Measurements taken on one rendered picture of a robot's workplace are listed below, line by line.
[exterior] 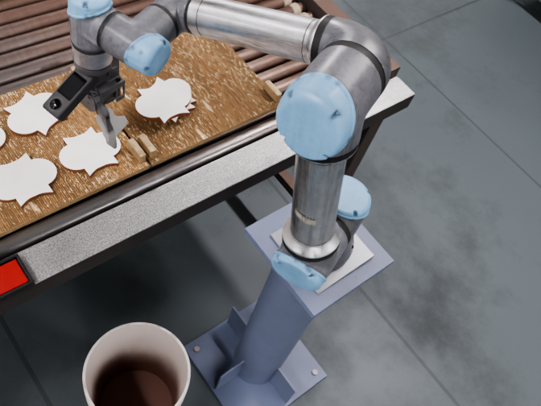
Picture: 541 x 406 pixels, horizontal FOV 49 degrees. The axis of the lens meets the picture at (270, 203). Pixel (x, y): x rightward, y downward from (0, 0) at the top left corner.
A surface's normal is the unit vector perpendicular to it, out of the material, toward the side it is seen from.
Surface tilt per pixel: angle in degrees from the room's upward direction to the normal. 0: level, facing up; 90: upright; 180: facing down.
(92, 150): 0
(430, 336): 0
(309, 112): 86
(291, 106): 86
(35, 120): 0
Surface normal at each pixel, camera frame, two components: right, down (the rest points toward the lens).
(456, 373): 0.20, -0.55
